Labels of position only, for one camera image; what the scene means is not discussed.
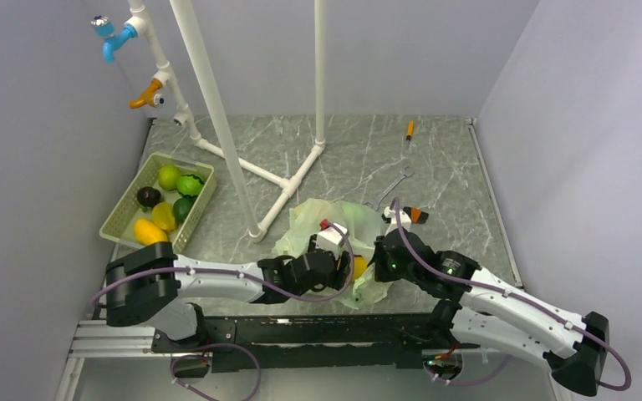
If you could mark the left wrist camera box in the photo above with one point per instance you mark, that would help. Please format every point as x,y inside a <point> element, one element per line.
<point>331,237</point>

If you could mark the dark green fake avocado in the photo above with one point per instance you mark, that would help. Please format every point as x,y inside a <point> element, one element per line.
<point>182,208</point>

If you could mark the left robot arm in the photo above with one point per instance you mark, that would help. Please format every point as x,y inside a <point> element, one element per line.
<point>155,286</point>

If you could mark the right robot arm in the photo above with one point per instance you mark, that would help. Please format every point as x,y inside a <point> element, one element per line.
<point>475,306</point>

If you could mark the orange handle screwdriver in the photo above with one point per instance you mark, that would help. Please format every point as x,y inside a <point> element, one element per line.
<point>409,131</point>

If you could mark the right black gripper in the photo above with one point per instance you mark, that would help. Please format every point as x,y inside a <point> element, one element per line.
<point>380,272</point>

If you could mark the yellow fake starfruit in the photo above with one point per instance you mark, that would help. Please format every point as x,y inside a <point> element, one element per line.
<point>163,218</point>

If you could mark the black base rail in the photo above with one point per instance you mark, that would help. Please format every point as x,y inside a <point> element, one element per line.
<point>401,340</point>

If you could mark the blue faucet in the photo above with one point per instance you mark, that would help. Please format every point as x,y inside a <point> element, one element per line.
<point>112,40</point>

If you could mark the yellow fake lemon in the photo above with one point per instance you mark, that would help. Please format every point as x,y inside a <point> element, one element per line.
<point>360,266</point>

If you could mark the yellow-green fake lime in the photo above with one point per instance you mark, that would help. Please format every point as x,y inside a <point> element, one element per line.
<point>168,176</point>

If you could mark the green plastic basket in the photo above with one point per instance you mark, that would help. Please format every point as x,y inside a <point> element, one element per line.
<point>165,201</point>

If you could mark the black orange small tool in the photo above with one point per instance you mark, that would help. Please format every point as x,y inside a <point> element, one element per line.
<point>417,215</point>

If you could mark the light green plastic bag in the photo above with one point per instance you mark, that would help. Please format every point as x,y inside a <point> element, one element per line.
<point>364,226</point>

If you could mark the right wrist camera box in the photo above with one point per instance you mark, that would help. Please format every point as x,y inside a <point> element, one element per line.
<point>394,220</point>

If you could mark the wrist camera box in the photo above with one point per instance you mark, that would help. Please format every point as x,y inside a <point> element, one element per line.
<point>331,237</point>
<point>394,220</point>

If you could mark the silver wrench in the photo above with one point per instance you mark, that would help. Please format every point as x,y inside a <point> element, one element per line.
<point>375,203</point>

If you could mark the orange faucet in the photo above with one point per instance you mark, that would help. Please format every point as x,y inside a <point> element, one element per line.
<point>151,96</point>

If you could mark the yellow fake mango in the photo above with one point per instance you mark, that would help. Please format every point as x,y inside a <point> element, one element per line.
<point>147,233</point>

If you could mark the green fake watermelon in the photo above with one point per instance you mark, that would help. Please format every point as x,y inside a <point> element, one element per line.
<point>189,185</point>

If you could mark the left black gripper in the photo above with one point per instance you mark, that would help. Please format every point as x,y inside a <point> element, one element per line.
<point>337,279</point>

